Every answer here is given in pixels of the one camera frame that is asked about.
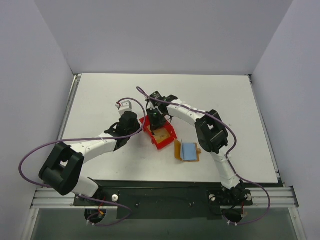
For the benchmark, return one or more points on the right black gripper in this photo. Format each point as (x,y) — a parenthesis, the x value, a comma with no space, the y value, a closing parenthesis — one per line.
(155,124)

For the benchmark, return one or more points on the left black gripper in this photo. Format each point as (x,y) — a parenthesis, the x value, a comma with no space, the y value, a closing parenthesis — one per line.
(135,124)

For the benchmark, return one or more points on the orange credit card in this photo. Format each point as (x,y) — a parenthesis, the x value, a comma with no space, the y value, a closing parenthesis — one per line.
(161,135)

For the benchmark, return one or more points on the red plastic bin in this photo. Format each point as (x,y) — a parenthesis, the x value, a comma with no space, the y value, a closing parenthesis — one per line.
(163,144)

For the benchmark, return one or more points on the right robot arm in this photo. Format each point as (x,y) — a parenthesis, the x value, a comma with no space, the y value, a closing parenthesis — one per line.
(214,136)

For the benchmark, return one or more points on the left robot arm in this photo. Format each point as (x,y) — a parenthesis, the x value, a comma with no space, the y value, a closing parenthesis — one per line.
(62,169)

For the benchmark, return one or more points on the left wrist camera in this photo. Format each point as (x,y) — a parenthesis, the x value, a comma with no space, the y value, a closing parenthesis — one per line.
(125,106)

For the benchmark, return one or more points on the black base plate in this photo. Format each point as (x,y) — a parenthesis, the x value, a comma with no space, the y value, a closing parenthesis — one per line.
(165,200)

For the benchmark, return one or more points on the aluminium frame rail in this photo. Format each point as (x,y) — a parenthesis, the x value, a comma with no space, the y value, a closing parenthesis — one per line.
(276,197)

